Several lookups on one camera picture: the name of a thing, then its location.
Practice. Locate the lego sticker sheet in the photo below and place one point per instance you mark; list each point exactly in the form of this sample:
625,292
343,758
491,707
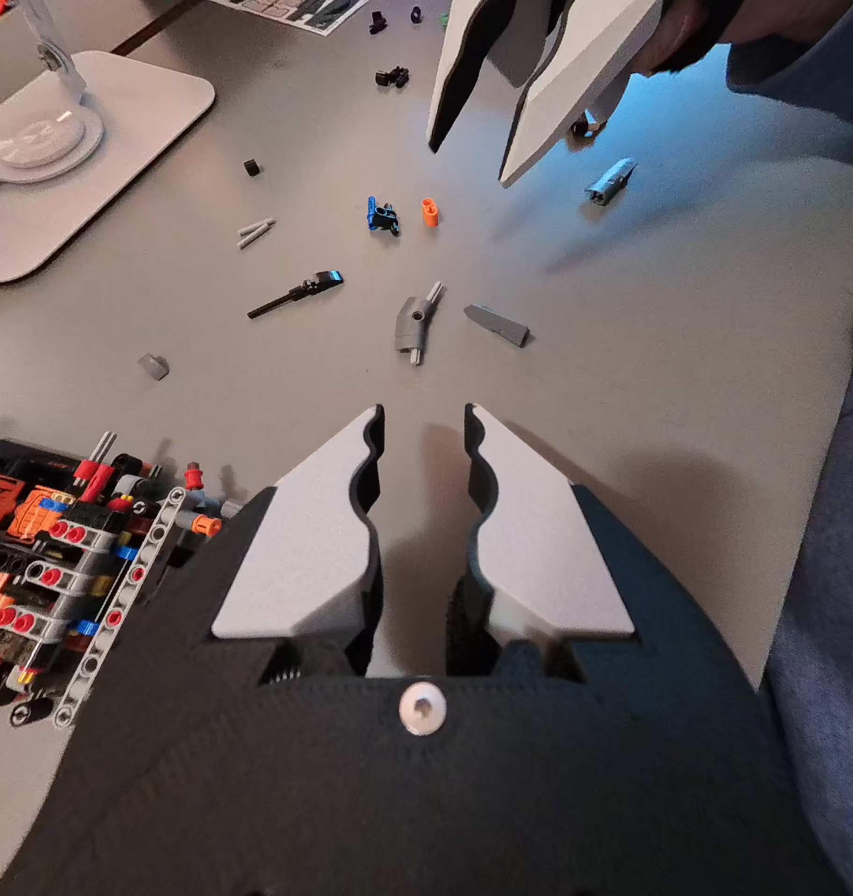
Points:
293,10

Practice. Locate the black connector with blue pin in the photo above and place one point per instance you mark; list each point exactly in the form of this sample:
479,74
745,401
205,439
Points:
383,218

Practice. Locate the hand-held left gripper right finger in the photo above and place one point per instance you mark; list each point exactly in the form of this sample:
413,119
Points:
552,560

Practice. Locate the grey lego bush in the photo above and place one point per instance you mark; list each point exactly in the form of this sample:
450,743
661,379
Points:
153,366

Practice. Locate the partly built lego model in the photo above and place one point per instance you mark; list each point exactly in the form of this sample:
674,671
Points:
62,560

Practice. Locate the black lego frame beam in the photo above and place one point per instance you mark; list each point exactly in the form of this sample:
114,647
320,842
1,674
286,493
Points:
582,127

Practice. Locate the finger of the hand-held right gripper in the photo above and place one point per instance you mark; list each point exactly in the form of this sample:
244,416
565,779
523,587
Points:
451,56
587,63

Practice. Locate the orange lego connector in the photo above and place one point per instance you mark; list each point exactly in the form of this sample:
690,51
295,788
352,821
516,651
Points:
430,212

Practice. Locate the dark grey curved lego panel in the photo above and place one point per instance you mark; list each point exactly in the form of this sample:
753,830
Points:
500,323
608,183

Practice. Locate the person's right hand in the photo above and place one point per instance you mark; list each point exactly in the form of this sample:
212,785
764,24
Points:
668,38

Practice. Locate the person's right forearm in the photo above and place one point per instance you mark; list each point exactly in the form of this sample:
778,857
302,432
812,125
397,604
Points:
811,91

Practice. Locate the black double lego connector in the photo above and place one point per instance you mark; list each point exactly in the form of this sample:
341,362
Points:
391,77

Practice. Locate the long light grey lego axle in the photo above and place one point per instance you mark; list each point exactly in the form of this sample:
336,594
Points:
434,292

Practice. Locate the black lego pin connector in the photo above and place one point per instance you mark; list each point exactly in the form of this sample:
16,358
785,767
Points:
377,22

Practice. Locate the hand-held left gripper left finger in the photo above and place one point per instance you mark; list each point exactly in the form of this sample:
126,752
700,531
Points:
300,560

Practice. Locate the black lego axle with connector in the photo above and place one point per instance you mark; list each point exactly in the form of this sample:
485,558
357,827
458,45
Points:
321,281

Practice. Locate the white book stand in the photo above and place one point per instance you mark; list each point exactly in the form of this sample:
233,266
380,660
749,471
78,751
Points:
139,126

